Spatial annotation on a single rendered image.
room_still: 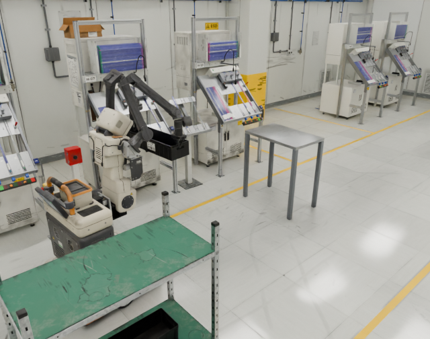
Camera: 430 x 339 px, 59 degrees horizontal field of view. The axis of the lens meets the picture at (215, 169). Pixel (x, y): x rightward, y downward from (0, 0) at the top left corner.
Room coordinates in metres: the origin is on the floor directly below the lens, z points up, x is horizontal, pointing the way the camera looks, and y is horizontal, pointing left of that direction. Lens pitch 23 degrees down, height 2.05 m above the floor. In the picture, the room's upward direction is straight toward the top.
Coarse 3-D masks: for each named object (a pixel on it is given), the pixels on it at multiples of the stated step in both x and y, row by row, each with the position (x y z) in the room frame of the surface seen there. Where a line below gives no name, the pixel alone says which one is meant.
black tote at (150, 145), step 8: (136, 128) 3.00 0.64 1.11; (152, 128) 2.96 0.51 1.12; (128, 136) 2.91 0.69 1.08; (160, 136) 2.89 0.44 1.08; (168, 136) 2.81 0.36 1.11; (144, 144) 2.76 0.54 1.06; (152, 144) 2.69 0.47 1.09; (160, 144) 2.62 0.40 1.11; (168, 144) 2.82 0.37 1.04; (176, 144) 2.75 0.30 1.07; (184, 144) 2.63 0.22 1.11; (152, 152) 2.70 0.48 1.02; (160, 152) 2.62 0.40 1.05; (168, 152) 2.56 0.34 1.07; (176, 152) 2.57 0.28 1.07; (184, 152) 2.62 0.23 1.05
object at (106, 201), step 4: (96, 192) 2.55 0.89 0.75; (100, 192) 2.57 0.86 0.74; (104, 196) 2.42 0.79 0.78; (104, 200) 2.38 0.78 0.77; (108, 200) 2.39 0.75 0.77; (104, 204) 2.38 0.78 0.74; (108, 204) 2.39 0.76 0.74; (112, 204) 2.45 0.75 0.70; (108, 208) 2.40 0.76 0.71; (112, 208) 2.52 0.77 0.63; (112, 212) 2.51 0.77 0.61; (116, 212) 2.47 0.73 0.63; (124, 212) 2.48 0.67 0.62; (112, 216) 2.45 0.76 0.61; (116, 216) 2.45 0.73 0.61; (120, 216) 2.45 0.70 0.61; (112, 224) 2.39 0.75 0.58
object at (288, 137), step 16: (256, 128) 4.00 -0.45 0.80; (272, 128) 4.00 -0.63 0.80; (288, 128) 4.00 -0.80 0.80; (272, 144) 4.18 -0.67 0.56; (288, 144) 3.50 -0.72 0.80; (304, 144) 3.50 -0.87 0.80; (320, 144) 3.67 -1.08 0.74; (272, 160) 4.19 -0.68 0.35; (320, 160) 3.68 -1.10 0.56; (288, 208) 3.42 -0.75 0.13
